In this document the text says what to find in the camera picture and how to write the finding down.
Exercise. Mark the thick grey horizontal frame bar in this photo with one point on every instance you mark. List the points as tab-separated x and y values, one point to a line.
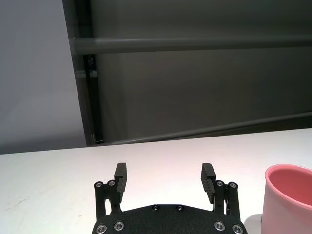
170	45

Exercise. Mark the dark grey partition panel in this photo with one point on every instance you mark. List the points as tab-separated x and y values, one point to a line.
195	85

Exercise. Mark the dark vertical frame post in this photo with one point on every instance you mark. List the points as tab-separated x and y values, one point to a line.
83	97

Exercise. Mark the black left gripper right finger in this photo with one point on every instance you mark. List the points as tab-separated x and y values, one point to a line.
207	185

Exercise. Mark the pink plastic cup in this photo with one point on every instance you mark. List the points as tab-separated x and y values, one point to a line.
282	204

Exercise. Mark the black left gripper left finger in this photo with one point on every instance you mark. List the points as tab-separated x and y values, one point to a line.
120	185

